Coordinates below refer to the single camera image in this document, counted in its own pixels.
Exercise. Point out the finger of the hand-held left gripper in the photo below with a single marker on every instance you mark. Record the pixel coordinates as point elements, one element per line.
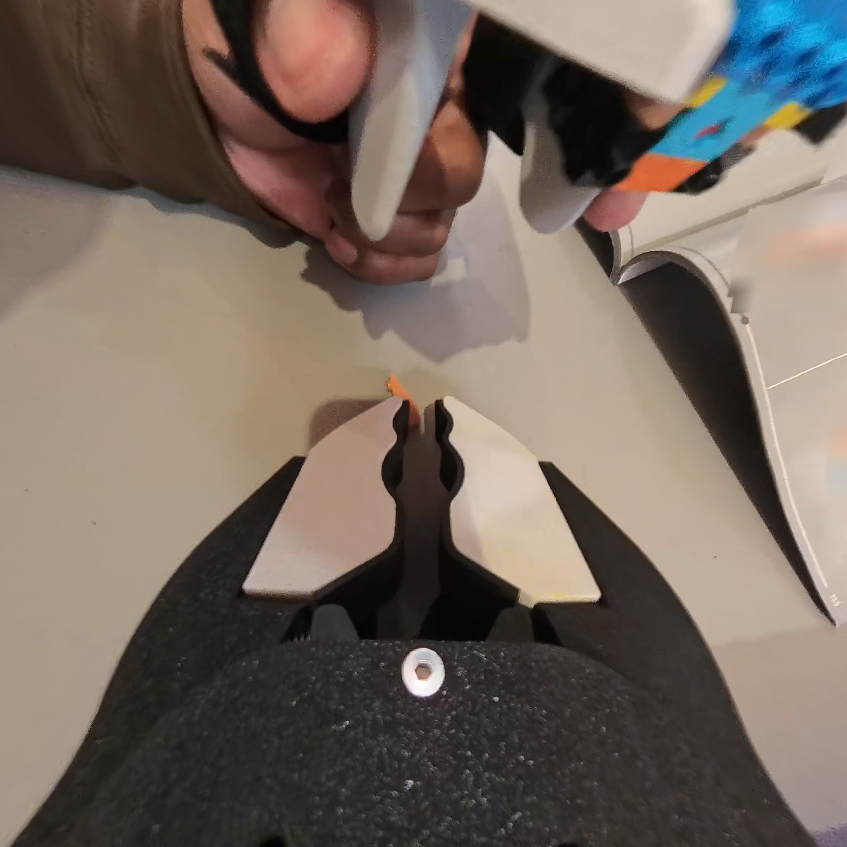
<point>609,40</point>

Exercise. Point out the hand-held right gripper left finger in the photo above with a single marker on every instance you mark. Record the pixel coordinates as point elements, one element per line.
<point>331,516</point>

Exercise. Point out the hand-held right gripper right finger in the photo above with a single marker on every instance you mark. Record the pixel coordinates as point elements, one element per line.
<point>516,523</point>

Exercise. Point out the small brown brick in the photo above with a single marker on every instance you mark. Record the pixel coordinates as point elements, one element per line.
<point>400,390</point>

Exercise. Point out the multicoloured toy brick model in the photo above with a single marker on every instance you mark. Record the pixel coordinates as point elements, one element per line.
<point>761,79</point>

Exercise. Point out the person's left hand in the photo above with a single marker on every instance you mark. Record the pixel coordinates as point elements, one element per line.
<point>311,59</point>

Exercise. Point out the grey instruction booklet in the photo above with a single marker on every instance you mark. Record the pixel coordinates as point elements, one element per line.
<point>807,463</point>

